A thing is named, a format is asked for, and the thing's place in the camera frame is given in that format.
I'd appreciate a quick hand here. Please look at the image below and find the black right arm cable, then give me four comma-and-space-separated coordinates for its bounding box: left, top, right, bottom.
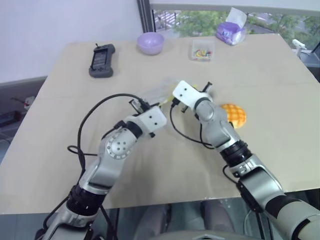
169, 101, 218, 150

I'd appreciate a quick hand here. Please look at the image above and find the purple plastic bowl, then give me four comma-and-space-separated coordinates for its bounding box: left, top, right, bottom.
136, 32, 165, 56

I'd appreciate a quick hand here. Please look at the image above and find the clear plastic bag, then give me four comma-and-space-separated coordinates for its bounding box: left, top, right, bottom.
138, 76, 198, 109

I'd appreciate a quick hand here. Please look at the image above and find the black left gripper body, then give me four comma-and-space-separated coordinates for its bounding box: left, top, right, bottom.
128, 98, 152, 115

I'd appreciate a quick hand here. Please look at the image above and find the black handheld controller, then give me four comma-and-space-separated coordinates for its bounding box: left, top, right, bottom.
88, 42, 117, 79

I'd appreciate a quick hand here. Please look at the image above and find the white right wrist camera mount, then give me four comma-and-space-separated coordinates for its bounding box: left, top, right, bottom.
171, 80, 211, 113

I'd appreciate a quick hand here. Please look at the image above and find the round orange melon bread snack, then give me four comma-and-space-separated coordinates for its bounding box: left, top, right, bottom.
219, 103, 248, 130

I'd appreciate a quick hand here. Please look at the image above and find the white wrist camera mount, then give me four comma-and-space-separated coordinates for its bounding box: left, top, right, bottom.
137, 104, 168, 138
171, 80, 211, 113

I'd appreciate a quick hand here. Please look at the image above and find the white device on stand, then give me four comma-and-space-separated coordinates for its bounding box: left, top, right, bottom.
291, 38, 308, 57

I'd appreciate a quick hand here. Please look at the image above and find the white plug adapter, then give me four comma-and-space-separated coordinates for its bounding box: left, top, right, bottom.
23, 96, 36, 109

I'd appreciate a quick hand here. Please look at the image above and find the purple tissue pack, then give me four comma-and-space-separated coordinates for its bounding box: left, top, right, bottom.
215, 7, 248, 46

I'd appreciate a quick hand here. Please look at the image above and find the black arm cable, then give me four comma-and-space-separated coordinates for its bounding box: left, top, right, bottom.
67, 93, 147, 176
169, 101, 218, 150

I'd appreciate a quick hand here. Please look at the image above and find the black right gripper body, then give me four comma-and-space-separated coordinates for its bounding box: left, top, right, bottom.
201, 80, 214, 96

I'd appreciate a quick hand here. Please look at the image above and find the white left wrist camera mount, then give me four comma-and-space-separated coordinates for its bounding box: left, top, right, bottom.
137, 104, 168, 138

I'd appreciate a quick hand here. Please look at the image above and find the dark window frame post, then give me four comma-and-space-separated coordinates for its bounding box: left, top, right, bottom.
136, 0, 154, 35

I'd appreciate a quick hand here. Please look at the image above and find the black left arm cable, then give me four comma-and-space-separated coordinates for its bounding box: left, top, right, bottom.
67, 93, 147, 176

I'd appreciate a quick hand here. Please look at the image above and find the clear box with colourful bits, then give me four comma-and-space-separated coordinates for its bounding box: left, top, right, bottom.
188, 38, 216, 62

